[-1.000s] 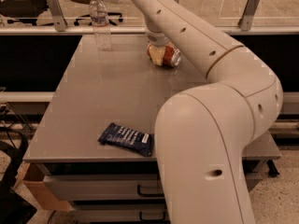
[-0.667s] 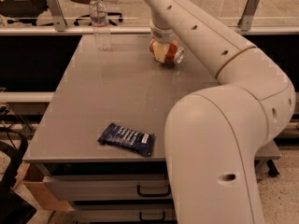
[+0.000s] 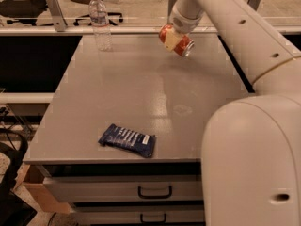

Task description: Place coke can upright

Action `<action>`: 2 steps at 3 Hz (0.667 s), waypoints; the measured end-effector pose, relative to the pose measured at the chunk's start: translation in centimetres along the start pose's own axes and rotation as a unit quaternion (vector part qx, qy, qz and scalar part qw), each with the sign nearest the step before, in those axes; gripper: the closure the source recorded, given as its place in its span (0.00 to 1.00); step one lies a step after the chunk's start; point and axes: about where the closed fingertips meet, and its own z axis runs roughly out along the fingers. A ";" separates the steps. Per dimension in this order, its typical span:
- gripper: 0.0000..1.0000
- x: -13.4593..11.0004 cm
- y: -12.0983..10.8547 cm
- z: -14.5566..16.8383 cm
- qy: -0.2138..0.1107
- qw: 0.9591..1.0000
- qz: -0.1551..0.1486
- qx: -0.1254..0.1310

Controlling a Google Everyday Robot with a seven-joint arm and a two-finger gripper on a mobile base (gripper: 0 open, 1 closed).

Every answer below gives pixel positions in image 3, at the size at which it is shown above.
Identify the red coke can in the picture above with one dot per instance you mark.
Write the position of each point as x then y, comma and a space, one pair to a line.
183, 48

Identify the grey lower drawer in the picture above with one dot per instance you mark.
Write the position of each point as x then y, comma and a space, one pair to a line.
141, 215

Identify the grey drawer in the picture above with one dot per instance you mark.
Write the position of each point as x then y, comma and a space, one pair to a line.
141, 215
125, 188

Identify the left metal bracket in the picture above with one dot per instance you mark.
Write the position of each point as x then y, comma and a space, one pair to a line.
57, 16

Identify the cardboard box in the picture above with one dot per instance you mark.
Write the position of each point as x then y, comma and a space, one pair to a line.
32, 180

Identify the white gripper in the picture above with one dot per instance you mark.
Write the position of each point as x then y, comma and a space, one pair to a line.
182, 24

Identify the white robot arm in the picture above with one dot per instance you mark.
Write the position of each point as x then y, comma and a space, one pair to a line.
250, 153

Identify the dark chair at left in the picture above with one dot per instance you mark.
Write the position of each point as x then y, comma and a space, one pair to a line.
23, 11

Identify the blue snack bag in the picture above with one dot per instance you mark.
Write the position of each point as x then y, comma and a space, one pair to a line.
128, 140

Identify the clear plastic water bottle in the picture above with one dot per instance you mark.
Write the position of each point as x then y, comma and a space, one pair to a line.
103, 38

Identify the grey upper drawer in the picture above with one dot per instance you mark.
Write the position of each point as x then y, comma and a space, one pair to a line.
125, 188

